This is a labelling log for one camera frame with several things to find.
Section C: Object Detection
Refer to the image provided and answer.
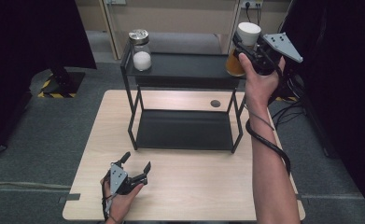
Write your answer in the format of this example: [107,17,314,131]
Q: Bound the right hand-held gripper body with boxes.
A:
[238,32,304,77]

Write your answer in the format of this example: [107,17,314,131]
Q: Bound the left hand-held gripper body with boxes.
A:
[107,162,141,196]

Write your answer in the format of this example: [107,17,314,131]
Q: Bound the amber jar with white lid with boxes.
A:
[225,21,262,78]

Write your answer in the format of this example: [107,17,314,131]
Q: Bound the black metal two-tier shelf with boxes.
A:
[119,40,260,154]

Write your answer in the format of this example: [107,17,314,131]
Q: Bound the glass jar with silver lid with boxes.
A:
[127,28,153,72]

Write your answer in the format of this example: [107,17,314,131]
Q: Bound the person's left hand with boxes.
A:
[100,176,145,224]

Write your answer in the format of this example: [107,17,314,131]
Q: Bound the person's right hand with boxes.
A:
[237,51,287,109]

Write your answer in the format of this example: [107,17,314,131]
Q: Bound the light wooden cabinet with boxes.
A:
[98,0,244,61]

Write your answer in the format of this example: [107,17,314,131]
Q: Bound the black curtain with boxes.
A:
[0,0,99,159]
[265,0,365,220]

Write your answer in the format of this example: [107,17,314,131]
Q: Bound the grey floor strip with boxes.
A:
[0,181,73,191]

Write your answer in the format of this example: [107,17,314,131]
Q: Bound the black cables from wall socket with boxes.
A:
[245,4,263,26]

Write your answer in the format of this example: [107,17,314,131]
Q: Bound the left hand-held gripper cable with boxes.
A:
[101,173,116,222]

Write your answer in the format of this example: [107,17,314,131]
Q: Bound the hand-held gripper cable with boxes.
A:
[101,173,116,222]
[245,106,292,175]

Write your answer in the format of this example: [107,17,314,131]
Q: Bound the white wall power socket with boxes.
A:
[240,0,264,9]

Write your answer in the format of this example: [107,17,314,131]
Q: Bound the black floor cables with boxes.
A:
[271,99,306,131]

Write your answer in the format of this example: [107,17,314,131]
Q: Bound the right hand-held gripper cable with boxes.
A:
[245,106,292,175]

